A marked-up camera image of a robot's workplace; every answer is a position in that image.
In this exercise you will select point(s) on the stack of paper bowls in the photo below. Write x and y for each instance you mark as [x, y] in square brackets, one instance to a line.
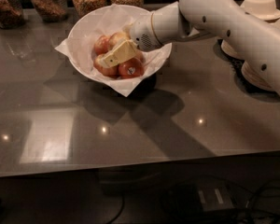
[254, 78]
[265, 10]

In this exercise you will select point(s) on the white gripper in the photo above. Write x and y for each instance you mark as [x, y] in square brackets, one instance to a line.
[142, 33]

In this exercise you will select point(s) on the rear stack of paper bowls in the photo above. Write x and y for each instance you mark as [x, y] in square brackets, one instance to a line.
[265, 10]

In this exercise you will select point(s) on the front left red apple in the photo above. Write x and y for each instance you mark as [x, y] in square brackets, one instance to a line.
[107, 72]

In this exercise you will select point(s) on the black tray mat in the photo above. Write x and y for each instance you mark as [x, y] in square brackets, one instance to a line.
[236, 65]

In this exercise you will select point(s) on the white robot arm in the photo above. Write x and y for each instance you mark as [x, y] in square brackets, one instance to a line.
[257, 41]

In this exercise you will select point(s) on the white bowl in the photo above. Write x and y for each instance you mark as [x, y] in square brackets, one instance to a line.
[84, 31]

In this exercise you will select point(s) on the far left glass jar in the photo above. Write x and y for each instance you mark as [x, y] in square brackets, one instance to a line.
[11, 14]

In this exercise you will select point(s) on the front stack of paper bowls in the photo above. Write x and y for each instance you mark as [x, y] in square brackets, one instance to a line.
[254, 78]

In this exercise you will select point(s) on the labelled glass jar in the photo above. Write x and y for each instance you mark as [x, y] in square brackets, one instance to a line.
[51, 10]

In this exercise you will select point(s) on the back right red apple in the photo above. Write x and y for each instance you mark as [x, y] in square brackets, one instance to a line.
[140, 56]

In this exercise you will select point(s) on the back left red apple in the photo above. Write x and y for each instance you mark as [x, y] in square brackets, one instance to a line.
[101, 44]

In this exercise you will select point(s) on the yellow-red apple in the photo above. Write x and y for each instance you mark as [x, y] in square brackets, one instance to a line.
[115, 38]

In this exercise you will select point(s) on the red apple with sticker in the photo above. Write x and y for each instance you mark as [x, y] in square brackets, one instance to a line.
[131, 68]

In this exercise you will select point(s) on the black power adapter box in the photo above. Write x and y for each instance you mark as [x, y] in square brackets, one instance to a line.
[210, 198]

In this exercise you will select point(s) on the white paper liner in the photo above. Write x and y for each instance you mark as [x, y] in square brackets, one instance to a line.
[99, 22]

